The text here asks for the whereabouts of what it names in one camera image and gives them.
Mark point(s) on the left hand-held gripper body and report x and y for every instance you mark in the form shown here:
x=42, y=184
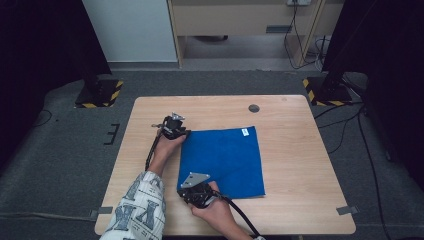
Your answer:
x=171, y=128

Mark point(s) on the black striped stand base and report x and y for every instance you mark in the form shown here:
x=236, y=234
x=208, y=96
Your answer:
x=100, y=95
x=328, y=93

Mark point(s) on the beige wooden cabinet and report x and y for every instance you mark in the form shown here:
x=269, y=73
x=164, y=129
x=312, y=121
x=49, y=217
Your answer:
x=233, y=18

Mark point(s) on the black curtain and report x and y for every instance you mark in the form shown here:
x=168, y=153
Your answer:
x=40, y=60
x=393, y=66

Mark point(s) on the person's right hand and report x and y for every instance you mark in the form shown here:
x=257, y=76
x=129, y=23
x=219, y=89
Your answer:
x=218, y=211

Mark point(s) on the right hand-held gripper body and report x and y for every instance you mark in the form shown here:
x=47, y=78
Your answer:
x=198, y=195

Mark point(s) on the blue cloth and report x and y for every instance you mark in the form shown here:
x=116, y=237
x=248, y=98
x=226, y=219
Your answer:
x=223, y=160

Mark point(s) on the grey round table grommet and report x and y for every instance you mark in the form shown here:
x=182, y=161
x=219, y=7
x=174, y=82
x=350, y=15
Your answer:
x=254, y=108

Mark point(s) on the white power strip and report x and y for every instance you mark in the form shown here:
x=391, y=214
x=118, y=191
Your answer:
x=298, y=2

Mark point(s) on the white panel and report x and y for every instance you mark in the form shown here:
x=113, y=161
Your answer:
x=133, y=30

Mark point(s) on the grey tape piece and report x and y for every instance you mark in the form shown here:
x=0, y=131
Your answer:
x=104, y=210
x=347, y=210

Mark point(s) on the person's left hand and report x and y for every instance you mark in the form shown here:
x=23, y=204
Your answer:
x=165, y=148

